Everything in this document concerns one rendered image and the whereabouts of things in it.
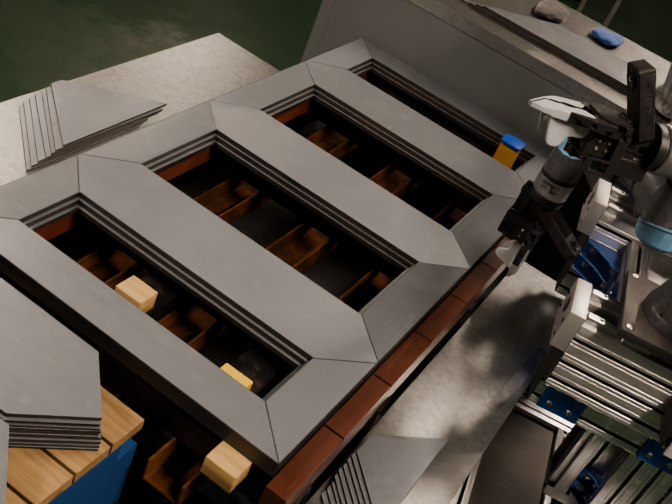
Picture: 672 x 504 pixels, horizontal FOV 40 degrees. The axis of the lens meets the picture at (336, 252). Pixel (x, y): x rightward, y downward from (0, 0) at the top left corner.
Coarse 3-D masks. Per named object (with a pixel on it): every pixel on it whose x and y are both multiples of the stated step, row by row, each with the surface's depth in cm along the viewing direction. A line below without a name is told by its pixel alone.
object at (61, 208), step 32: (320, 96) 249; (416, 96) 272; (384, 128) 244; (480, 128) 266; (160, 160) 199; (256, 160) 212; (416, 160) 241; (288, 192) 209; (480, 192) 236; (32, 224) 170; (96, 224) 178; (352, 224) 205; (0, 256) 159; (160, 256) 174; (384, 256) 203; (32, 288) 158; (192, 288) 172; (384, 288) 193; (256, 320) 169; (128, 352) 151; (288, 352) 167; (160, 384) 151; (192, 416) 150; (256, 448) 145
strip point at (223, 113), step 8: (216, 104) 223; (224, 104) 224; (232, 104) 225; (216, 112) 220; (224, 112) 221; (232, 112) 222; (240, 112) 224; (248, 112) 225; (216, 120) 217; (224, 120) 218; (232, 120) 219; (216, 128) 214
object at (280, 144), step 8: (288, 128) 226; (272, 136) 220; (280, 136) 221; (288, 136) 223; (296, 136) 224; (256, 144) 215; (264, 144) 216; (272, 144) 217; (280, 144) 219; (288, 144) 220; (296, 144) 221; (304, 144) 222; (256, 152) 212; (264, 152) 213; (272, 152) 214; (280, 152) 216; (288, 152) 217; (264, 160) 211; (272, 160) 212; (280, 160) 213
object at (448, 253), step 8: (448, 240) 211; (456, 240) 212; (440, 248) 207; (448, 248) 208; (456, 248) 210; (432, 256) 204; (440, 256) 205; (448, 256) 206; (456, 256) 207; (440, 264) 202; (448, 264) 203
